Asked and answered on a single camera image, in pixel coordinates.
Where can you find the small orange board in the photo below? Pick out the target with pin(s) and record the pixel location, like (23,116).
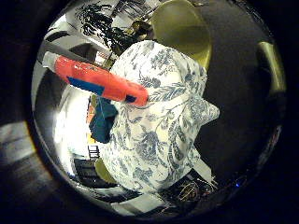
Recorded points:
(90,114)

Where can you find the black shelf unit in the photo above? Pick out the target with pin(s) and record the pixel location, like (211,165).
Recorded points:
(85,172)

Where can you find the dark green leafy plant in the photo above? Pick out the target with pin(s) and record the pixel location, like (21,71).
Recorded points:
(102,28)

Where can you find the small black rack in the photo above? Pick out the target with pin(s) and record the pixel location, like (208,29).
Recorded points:
(93,151)

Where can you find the yellow-green chair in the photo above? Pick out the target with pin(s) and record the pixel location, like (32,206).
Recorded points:
(274,67)
(183,31)
(102,172)

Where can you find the white blue floral tablecloth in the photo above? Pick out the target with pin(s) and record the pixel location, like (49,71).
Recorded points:
(155,130)

